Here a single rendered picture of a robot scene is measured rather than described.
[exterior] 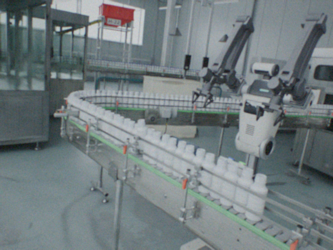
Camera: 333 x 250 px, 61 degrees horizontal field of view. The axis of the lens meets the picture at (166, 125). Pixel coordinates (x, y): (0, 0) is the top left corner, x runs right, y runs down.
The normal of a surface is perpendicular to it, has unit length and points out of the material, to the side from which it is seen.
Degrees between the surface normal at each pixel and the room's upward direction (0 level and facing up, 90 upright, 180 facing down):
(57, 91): 90
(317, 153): 90
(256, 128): 90
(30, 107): 90
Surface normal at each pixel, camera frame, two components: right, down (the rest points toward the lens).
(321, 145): -0.92, -0.02
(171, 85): 0.37, 0.25
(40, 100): 0.64, 0.24
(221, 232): -0.76, 0.06
